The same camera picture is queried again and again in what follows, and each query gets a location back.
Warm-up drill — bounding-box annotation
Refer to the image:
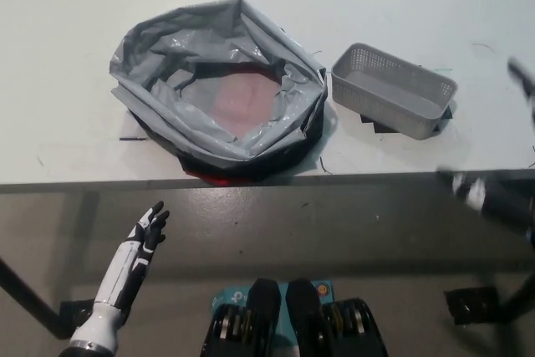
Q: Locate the grey and black plastic bag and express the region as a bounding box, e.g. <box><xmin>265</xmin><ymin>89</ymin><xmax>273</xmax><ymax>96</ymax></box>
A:
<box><xmin>109</xmin><ymin>0</ymin><xmax>329</xmax><ymax>187</ymax></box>

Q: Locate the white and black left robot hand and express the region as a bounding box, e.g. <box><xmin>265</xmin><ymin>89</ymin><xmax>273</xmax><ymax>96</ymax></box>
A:
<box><xmin>69</xmin><ymin>201</ymin><xmax>171</xmax><ymax>352</ymax></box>

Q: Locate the teal cardboard box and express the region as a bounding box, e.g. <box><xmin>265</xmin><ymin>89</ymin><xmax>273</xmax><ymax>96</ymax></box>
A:
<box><xmin>208</xmin><ymin>277</ymin><xmax>335</xmax><ymax>333</ymax></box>

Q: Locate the black tape patch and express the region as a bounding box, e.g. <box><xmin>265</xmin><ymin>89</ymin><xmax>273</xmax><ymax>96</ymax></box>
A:
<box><xmin>358</xmin><ymin>105</ymin><xmax>454</xmax><ymax>136</ymax></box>

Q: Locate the grey perforated rectangular container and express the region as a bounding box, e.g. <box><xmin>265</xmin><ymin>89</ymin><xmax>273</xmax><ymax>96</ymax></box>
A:
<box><xmin>331</xmin><ymin>42</ymin><xmax>460</xmax><ymax>140</ymax></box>

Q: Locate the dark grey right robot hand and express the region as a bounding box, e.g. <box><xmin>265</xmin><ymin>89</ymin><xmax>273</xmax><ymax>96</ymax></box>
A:
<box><xmin>436</xmin><ymin>56</ymin><xmax>535</xmax><ymax>224</ymax></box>

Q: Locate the black metal table leg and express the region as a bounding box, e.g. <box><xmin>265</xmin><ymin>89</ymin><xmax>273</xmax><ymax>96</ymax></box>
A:
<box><xmin>0</xmin><ymin>252</ymin><xmax>79</xmax><ymax>340</ymax></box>
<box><xmin>499</xmin><ymin>267</ymin><xmax>535</xmax><ymax>329</ymax></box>

